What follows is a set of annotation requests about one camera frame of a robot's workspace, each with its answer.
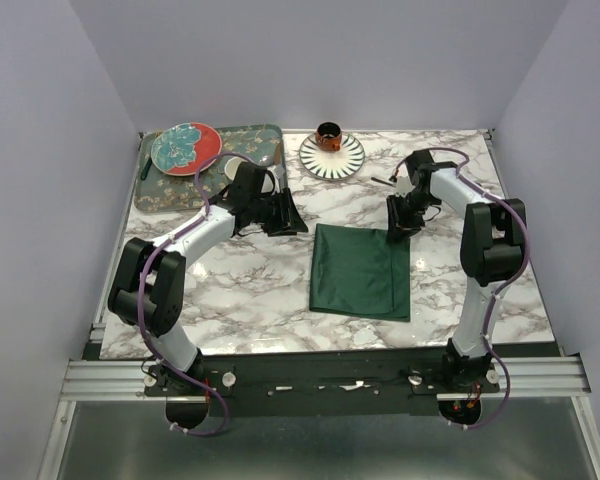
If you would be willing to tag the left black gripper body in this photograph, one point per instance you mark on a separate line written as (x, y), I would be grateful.
(268, 211)

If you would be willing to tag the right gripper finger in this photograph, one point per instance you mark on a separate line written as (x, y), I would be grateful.
(395, 232)
(405, 232)

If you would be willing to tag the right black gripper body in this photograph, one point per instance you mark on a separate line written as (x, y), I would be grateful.
(411, 207)

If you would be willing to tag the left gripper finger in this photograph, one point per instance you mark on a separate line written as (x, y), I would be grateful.
(289, 212)
(281, 230)

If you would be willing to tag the dark green cloth napkin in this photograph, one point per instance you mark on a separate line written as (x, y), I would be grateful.
(357, 272)

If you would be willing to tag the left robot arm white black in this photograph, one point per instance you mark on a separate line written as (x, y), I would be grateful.
(148, 287)

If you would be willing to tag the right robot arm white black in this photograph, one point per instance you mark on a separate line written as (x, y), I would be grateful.
(494, 250)

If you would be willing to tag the black spoon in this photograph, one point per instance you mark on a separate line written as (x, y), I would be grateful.
(380, 181)

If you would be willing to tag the brown wooden knife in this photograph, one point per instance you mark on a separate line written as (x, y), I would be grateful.
(278, 154)

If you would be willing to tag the white striped saucer plate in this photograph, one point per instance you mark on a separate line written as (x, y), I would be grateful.
(332, 165)

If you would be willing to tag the red and teal plate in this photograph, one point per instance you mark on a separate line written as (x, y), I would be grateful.
(185, 149)

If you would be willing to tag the floral teal serving tray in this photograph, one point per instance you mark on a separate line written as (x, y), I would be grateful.
(165, 193)

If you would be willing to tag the brown glazed cup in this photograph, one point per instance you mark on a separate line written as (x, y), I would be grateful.
(328, 136)

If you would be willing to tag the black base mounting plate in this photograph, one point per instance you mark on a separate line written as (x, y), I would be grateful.
(357, 382)

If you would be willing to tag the cream mug with teal handle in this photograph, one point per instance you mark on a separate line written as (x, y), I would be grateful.
(231, 167)

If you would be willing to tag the green handled utensil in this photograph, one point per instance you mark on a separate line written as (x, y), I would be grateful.
(146, 168)

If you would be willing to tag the aluminium frame rail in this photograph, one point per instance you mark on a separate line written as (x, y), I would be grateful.
(110, 381)

